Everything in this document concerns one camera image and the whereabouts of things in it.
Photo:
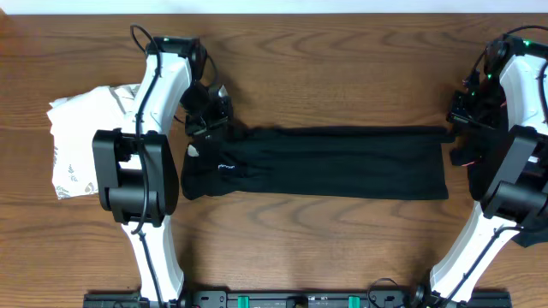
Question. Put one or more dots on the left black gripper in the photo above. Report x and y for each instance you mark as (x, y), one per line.
(222, 119)

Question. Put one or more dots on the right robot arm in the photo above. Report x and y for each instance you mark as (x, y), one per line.
(521, 66)

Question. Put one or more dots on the black t-shirt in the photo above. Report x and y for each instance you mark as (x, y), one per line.
(404, 163)

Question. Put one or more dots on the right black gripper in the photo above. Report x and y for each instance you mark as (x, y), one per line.
(456, 113)

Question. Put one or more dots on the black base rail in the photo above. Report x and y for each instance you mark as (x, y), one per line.
(379, 296)

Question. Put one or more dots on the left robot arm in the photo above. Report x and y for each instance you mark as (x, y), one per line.
(136, 173)

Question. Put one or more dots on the white patterned folded cloth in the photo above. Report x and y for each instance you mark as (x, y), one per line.
(74, 122)

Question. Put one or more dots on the black clothes pile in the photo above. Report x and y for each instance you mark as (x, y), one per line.
(507, 174)

